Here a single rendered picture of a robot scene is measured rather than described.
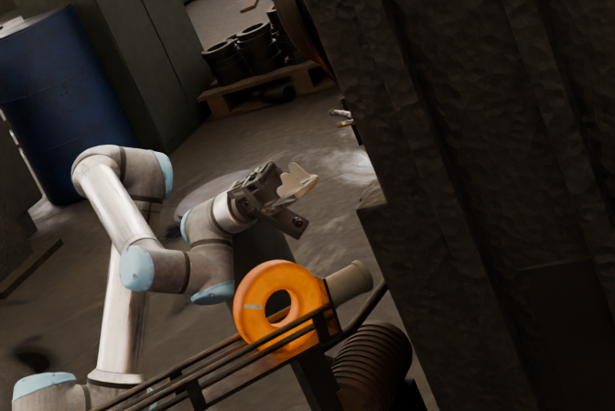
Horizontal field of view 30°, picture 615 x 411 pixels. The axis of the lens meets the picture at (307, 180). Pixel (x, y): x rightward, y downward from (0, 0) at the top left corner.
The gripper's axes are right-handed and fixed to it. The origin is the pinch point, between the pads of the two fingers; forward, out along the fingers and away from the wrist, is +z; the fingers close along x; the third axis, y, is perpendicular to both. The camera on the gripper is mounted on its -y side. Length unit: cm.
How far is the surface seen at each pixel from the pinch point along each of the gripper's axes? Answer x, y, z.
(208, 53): 274, -13, -261
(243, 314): -42.5, 0.4, 8.8
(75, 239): 142, -29, -272
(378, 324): -18.8, -23.7, 7.4
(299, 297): -33.9, -4.7, 12.5
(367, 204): -34, 6, 38
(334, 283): -28.0, -7.7, 15.0
